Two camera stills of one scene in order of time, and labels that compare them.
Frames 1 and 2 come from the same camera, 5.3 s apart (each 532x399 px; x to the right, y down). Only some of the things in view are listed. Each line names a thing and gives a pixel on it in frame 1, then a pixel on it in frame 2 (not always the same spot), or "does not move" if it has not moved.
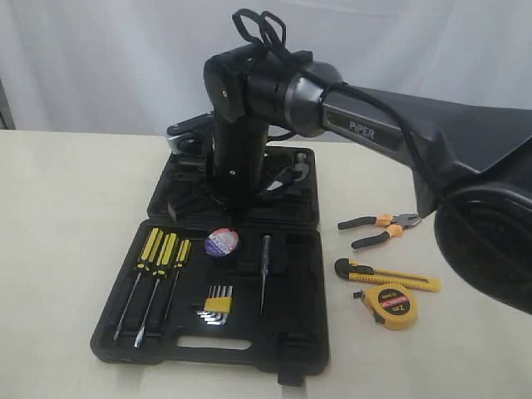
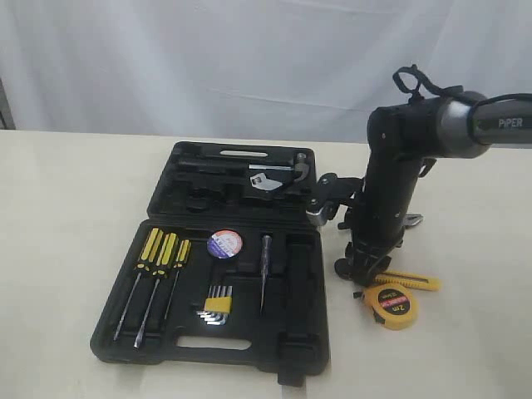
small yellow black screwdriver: x=180 y=262 does not move
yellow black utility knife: x=349 y=269 does not move
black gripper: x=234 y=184 to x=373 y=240
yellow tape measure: x=394 y=305 does not move
